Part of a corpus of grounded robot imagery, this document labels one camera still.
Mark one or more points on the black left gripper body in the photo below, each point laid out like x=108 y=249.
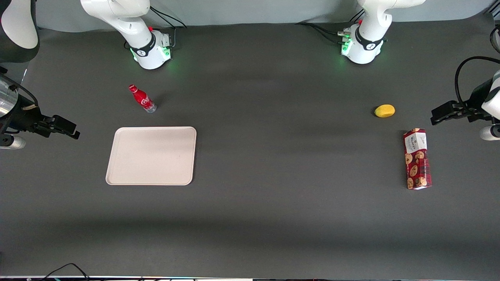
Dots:
x=476 y=97

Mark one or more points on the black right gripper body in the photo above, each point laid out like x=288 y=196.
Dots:
x=24 y=117

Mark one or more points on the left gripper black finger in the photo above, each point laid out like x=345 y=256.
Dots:
x=447 y=113

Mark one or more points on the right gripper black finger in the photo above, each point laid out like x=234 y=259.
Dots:
x=62 y=127

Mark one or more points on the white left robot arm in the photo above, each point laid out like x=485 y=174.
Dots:
x=367 y=39

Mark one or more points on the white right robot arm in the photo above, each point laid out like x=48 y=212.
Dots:
x=117 y=15

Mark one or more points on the red coke bottle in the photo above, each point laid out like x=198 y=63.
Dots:
x=141 y=98

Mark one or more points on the beige plastic tray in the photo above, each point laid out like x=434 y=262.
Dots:
x=152 y=155

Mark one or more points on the red tartan cookie box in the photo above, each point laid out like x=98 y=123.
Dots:
x=417 y=160

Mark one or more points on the yellow lemon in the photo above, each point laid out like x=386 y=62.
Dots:
x=384 y=111

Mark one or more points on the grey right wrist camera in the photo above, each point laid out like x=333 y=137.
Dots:
x=11 y=143

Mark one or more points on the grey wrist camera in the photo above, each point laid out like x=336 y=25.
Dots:
x=11 y=143
x=490 y=133

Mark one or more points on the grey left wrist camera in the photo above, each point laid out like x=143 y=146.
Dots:
x=490 y=133

